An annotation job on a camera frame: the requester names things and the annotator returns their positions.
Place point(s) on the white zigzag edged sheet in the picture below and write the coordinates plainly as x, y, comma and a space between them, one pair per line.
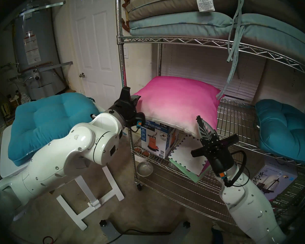
188, 157

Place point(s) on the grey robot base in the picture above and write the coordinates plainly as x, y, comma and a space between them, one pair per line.
142, 238

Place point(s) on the white panel door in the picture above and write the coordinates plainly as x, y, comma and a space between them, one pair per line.
96, 42

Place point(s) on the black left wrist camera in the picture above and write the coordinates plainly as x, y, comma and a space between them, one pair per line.
125, 93

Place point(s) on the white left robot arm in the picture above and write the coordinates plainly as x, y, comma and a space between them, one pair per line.
53, 164

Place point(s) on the beige bench cushion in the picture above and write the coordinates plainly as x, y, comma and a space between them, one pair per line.
167, 4

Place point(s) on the crumpled foil piece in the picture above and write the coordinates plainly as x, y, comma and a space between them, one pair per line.
24, 97

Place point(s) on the LED lamp product box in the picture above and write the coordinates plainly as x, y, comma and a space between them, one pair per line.
277, 182

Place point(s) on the grey water heater tank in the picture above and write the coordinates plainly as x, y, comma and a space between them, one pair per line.
35, 30

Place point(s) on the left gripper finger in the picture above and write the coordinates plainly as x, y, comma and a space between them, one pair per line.
136, 100

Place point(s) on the utility pump cardboard box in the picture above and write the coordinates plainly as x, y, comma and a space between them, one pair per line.
155, 141

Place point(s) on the pink paper sheet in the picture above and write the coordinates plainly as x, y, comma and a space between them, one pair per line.
206, 168

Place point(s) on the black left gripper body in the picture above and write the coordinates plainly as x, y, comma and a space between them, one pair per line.
128, 113

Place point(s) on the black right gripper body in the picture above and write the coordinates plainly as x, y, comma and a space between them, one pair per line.
218, 154

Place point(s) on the white light switch plate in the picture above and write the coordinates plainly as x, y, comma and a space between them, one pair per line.
126, 51

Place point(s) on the wooden anchor wall decor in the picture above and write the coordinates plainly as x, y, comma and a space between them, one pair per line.
125, 2

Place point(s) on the pink splatter print cushion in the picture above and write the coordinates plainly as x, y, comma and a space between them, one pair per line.
178, 103

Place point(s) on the teal round tufted cushion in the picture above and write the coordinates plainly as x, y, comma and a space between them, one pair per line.
284, 129

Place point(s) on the teal square tufted cushion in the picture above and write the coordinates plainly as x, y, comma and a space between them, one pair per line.
48, 124

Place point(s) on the small metal bowl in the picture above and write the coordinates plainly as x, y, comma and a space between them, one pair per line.
145, 169

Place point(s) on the light blue bench cushion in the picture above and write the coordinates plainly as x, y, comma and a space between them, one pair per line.
180, 23

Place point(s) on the dark blue fabric piece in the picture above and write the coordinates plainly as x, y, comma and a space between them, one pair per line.
217, 235

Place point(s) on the white overbed table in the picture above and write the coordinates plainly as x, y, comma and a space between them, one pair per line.
6, 164

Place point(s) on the white window blinds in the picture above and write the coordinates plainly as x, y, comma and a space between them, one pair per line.
193, 63

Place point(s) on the white zigzag paper pad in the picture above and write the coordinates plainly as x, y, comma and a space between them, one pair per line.
185, 173

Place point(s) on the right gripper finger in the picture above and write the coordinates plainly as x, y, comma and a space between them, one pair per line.
202, 131
209, 131

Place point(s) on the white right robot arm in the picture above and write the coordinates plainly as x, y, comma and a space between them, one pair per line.
249, 208

